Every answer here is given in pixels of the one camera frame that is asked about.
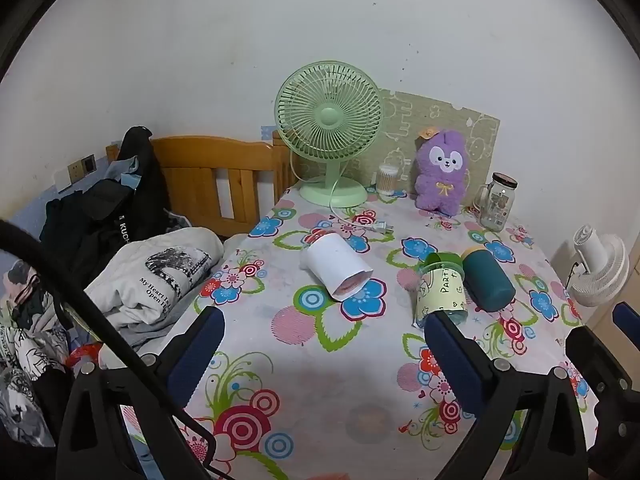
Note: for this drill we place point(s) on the green desk fan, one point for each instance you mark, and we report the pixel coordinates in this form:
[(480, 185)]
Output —
[(327, 115)]

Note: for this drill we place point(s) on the grey blue denim garment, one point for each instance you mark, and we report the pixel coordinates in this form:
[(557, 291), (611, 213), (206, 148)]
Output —
[(122, 172)]

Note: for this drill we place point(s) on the pile of clothes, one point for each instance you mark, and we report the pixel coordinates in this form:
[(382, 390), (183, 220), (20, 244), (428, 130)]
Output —
[(60, 272)]

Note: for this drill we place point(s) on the white cup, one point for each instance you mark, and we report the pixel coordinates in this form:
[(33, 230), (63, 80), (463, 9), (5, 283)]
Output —
[(334, 265)]

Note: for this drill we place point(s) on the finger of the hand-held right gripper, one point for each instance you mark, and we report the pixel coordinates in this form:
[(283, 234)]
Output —
[(627, 321), (600, 360)]

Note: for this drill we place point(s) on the black white patterned cloth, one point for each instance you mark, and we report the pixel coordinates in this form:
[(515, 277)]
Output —
[(25, 355)]

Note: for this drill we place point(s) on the black jacket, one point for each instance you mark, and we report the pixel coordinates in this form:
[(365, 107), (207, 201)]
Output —
[(100, 220)]

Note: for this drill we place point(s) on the cotton swab container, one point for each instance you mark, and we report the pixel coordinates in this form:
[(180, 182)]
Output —
[(387, 180)]

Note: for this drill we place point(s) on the purple plush toy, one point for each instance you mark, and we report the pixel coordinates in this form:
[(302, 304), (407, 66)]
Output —
[(441, 175)]

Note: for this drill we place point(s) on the wooden bed headboard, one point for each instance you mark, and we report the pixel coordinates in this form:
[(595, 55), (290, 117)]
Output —
[(200, 170)]

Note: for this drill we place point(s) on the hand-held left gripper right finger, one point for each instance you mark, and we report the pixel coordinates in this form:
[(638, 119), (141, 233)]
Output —
[(454, 360)]

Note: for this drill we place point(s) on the yellow green paper cup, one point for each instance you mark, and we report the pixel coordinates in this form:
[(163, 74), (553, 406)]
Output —
[(441, 290)]

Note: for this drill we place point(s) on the glass jar mug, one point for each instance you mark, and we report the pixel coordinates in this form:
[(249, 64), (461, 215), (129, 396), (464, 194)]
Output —
[(497, 202)]

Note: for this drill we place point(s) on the teal bottle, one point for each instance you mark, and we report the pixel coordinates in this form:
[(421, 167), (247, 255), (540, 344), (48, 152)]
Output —
[(489, 280)]

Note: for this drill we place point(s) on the floral tablecloth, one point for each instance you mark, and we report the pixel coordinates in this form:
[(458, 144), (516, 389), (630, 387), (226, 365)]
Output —
[(310, 360)]

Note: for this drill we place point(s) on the beige patterned wall mat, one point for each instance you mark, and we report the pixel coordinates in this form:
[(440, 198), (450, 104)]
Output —
[(450, 115)]

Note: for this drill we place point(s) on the wall socket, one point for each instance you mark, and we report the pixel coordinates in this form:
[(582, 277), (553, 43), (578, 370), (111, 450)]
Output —
[(82, 169)]

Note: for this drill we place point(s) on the small white fan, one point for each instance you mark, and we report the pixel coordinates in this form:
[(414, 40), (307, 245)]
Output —
[(597, 265)]

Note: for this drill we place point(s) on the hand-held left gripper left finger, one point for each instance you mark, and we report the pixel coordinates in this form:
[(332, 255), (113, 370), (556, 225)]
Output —
[(194, 357)]

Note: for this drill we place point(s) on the white printed t-shirt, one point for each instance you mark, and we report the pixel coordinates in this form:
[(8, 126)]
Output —
[(150, 280)]

